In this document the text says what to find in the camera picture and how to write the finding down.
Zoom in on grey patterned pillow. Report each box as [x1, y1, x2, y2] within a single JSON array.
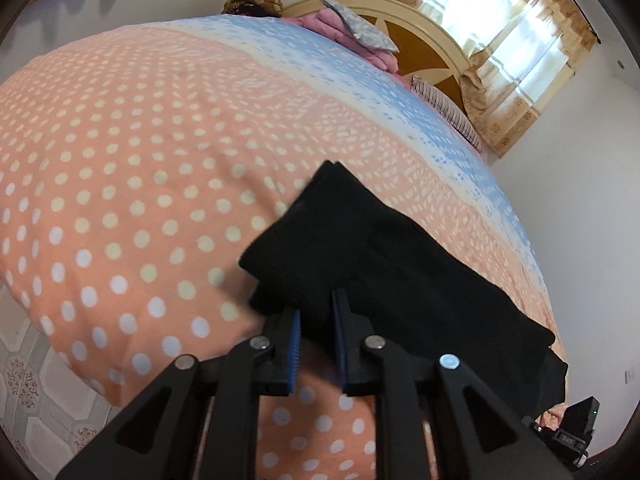
[[317, 0, 400, 53]]

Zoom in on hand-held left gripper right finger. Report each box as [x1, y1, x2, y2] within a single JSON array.
[[332, 287, 572, 480]]

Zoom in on black pants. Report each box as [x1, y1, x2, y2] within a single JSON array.
[[238, 160, 569, 418]]

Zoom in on cream and brown headboard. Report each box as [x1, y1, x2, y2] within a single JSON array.
[[282, 0, 473, 111]]

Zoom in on brown plush toy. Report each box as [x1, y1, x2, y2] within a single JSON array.
[[222, 0, 285, 18]]

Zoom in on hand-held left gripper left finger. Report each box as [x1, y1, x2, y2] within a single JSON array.
[[57, 309, 302, 480]]

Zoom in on folded pink blanket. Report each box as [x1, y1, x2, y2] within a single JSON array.
[[285, 7, 401, 78]]

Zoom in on polka dot bedspread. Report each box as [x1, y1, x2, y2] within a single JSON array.
[[0, 12, 568, 480]]

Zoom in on striped pillow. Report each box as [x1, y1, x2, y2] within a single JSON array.
[[410, 76, 485, 153]]

